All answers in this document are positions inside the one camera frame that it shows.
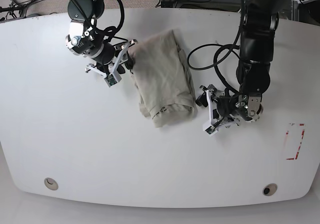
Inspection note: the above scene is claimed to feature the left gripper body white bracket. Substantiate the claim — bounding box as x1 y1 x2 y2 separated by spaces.
200 84 241 133

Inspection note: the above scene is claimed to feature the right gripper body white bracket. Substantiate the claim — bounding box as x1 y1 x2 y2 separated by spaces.
85 39 138 87

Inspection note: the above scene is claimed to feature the beige T-shirt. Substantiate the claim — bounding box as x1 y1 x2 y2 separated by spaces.
128 30 196 128

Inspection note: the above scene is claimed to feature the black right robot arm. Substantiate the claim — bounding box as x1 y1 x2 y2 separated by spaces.
65 0 138 87

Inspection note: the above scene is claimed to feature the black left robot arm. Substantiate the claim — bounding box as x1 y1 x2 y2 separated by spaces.
196 0 290 136

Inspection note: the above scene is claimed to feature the right table grommet hole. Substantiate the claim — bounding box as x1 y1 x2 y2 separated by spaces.
262 184 278 197

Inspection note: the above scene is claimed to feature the table grommet hole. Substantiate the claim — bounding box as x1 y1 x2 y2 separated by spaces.
44 178 59 191
262 184 278 197

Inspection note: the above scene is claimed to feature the red tape rectangle marking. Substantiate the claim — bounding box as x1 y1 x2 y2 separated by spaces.
283 123 306 160

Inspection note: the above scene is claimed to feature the left table grommet hole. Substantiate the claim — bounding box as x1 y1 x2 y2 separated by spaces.
44 178 59 191

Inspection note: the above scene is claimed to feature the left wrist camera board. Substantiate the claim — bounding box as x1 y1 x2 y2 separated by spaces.
205 126 216 137

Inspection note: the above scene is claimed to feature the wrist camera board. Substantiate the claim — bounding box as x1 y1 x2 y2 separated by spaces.
205 126 216 137
104 75 118 87

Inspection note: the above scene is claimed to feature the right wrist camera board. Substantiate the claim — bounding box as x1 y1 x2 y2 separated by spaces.
104 75 118 87

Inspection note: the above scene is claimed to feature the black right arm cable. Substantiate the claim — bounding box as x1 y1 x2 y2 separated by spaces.
99 0 126 40

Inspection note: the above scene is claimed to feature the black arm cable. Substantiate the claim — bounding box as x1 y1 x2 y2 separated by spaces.
99 0 126 40
187 0 246 71

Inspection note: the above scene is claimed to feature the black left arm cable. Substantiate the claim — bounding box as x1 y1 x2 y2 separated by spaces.
187 0 246 71

